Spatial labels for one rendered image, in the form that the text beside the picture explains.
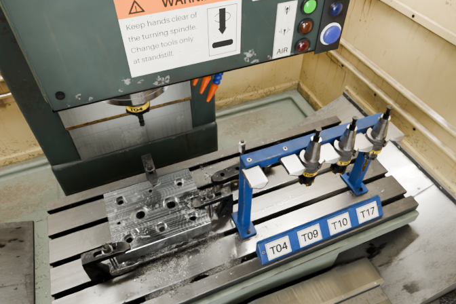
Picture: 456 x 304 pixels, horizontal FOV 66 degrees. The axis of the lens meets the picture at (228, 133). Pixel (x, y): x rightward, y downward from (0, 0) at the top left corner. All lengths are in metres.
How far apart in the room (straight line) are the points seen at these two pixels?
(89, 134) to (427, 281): 1.29
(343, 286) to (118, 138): 0.97
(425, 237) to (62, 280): 1.21
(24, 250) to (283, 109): 1.44
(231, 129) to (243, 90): 0.24
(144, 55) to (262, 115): 1.60
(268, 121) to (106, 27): 1.63
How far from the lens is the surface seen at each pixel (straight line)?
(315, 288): 1.30
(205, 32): 0.48
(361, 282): 1.38
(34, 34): 0.45
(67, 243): 1.27
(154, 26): 0.45
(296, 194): 1.29
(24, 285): 1.57
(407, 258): 1.46
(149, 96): 0.67
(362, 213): 1.26
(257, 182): 0.90
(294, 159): 0.97
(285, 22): 0.53
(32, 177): 1.96
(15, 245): 1.66
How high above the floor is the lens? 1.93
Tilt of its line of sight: 45 degrees down
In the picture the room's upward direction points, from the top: straight up
